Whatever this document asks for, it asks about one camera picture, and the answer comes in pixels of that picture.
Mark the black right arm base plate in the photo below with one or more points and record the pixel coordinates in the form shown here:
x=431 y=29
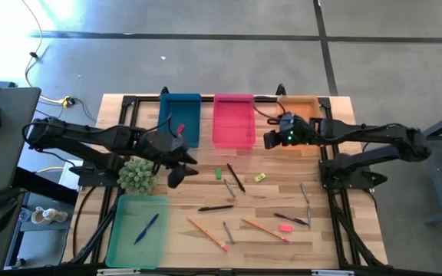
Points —
x=363 y=180

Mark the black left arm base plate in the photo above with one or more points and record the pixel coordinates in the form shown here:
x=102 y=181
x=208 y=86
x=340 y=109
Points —
x=90 y=179

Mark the blue pen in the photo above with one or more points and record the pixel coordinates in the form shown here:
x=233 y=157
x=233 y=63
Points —
x=146 y=229

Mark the grey screw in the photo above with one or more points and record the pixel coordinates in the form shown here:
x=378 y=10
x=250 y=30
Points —
x=309 y=216
x=228 y=232

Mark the slim black pen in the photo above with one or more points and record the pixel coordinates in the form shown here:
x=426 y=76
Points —
x=215 y=208

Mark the grey crayon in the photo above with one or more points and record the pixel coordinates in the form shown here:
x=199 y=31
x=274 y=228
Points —
x=229 y=188
x=304 y=193

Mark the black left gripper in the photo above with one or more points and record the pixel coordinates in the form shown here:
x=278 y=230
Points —
x=159 y=147

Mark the black aluminium table frame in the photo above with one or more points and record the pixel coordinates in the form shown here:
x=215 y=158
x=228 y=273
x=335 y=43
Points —
x=206 y=99

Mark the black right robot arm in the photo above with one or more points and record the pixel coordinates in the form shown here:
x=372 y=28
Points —
x=359 y=132

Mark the green plastic bin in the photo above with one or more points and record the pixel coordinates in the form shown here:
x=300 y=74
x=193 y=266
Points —
x=129 y=253

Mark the black desk support beam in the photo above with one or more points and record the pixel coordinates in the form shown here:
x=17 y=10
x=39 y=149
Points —
x=44 y=186

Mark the blue plastic bin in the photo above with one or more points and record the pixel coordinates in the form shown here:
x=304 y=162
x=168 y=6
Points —
x=184 y=111

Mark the thick black pen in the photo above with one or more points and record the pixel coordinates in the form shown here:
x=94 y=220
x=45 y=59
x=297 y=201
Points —
x=236 y=178

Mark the yellow power plug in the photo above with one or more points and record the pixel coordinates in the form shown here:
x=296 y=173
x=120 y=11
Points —
x=66 y=102

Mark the green eraser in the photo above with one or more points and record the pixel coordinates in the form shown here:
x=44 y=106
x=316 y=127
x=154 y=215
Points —
x=218 y=173

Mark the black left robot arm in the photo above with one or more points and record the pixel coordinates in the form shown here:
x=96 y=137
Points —
x=71 y=132

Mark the orange pencil pink eraser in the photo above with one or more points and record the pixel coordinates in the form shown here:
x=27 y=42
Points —
x=263 y=229
x=205 y=233

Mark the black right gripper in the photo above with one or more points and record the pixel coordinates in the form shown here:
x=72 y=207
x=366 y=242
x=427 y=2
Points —
x=295 y=128

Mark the orange plastic bin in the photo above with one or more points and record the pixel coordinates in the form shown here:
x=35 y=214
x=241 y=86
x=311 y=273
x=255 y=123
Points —
x=301 y=104

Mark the green potted succulent plant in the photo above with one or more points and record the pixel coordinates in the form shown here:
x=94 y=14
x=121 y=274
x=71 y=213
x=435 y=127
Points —
x=136 y=177

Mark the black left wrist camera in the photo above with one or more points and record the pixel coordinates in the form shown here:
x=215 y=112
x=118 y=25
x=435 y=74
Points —
x=175 y=179

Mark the purple pen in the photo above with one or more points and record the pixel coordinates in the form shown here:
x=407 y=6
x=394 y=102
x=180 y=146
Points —
x=290 y=219

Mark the black computer mouse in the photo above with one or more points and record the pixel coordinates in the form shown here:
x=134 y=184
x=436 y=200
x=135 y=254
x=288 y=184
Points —
x=2 y=214

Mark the grey desk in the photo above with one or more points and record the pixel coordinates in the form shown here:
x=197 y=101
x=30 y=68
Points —
x=10 y=153

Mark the yellow eraser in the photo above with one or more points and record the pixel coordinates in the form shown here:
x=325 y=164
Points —
x=259 y=177

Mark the pink plastic bin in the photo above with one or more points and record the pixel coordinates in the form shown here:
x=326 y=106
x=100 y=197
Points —
x=233 y=122

